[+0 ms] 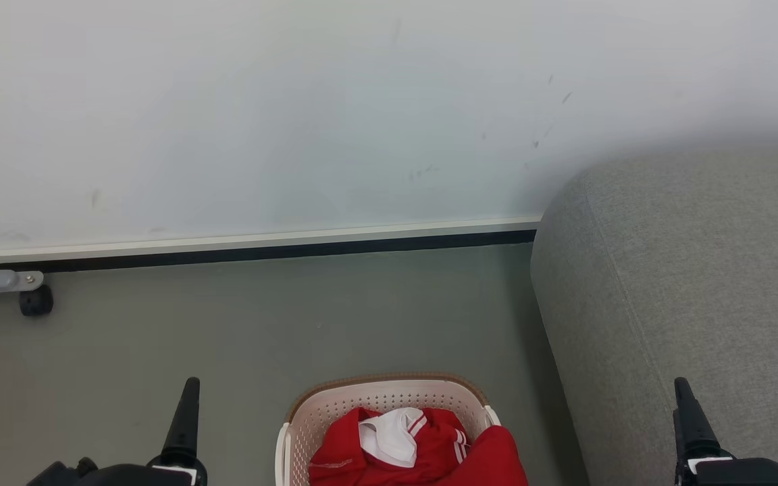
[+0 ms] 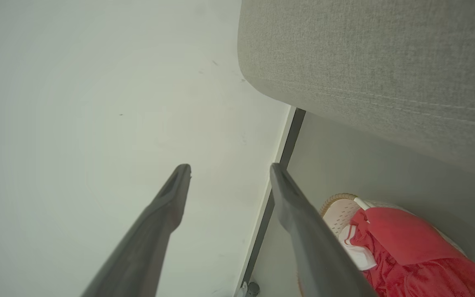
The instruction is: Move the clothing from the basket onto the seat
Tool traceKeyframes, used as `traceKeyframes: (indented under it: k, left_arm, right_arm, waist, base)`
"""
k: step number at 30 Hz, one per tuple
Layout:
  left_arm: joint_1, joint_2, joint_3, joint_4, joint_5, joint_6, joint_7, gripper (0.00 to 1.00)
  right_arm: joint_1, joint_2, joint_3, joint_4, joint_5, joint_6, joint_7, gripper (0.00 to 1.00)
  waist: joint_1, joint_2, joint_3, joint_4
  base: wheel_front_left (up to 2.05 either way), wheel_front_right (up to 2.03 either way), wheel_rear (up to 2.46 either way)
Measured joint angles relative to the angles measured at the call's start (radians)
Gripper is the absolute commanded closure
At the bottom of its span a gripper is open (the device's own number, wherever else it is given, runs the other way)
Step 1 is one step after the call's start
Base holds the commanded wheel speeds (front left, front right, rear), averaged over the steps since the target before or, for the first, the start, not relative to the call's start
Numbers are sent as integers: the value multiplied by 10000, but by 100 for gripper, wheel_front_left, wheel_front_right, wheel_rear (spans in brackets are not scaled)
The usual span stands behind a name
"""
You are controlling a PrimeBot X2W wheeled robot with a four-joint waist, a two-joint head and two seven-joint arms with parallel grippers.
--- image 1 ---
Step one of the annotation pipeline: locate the cream perforated laundry basket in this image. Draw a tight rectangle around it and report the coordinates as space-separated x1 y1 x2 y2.
274 371 502 486

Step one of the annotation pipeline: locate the white and black skirting strip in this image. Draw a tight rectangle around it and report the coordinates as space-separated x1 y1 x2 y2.
0 217 542 275

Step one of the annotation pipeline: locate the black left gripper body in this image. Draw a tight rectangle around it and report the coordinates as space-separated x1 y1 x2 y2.
26 458 209 486

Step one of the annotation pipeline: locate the plain red garment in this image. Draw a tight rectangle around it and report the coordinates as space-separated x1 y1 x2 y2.
433 425 529 486

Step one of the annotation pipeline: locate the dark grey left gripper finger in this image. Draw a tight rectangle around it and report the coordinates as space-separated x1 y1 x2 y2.
148 377 208 468

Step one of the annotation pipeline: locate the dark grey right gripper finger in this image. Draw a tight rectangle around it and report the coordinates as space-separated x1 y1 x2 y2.
673 377 734 464

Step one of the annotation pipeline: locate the red jersey with white stripes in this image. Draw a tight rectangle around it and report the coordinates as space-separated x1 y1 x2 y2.
309 406 491 486

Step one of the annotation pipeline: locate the grey fabric sofa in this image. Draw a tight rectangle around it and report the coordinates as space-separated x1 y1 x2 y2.
529 138 778 486

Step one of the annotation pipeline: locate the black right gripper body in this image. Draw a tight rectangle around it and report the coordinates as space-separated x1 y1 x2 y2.
674 456 778 486

